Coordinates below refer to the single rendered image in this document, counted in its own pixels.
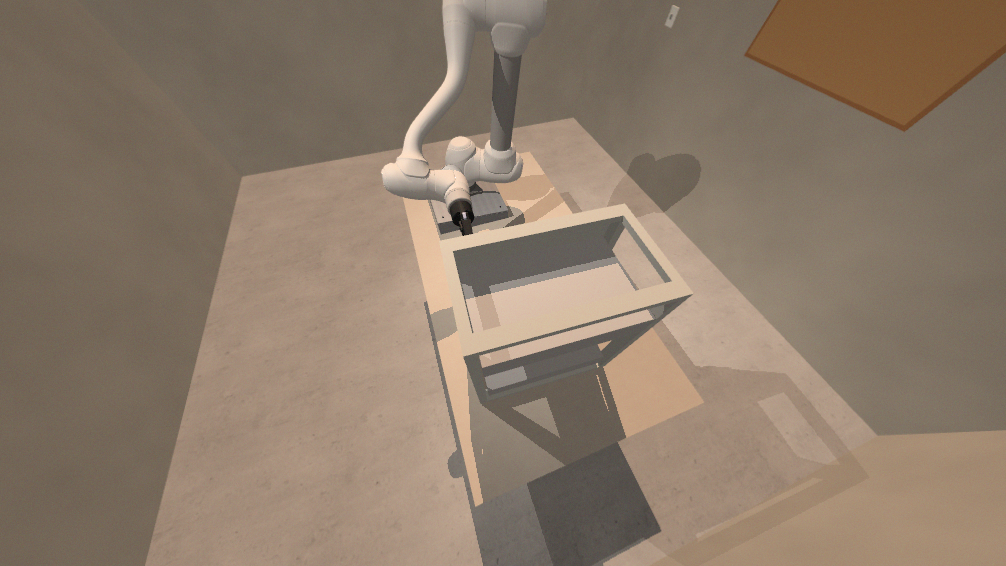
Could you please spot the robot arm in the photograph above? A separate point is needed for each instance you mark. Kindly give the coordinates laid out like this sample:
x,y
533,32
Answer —
x,y
511,24

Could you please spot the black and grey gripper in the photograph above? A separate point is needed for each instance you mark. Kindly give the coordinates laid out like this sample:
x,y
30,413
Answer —
x,y
462,216

